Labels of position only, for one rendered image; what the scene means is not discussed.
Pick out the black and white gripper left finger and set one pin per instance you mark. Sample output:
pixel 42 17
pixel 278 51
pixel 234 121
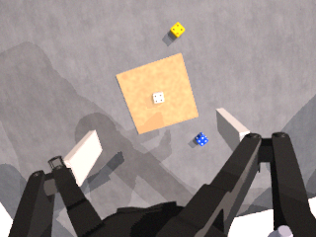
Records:
pixel 35 211

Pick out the blue die with white pips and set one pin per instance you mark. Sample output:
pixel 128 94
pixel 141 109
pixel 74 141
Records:
pixel 201 139

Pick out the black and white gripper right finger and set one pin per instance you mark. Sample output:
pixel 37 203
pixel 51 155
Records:
pixel 219 202

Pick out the peach flat square mat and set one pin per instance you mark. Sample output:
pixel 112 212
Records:
pixel 168 75

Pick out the yellow die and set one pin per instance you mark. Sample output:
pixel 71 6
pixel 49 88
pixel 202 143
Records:
pixel 177 30

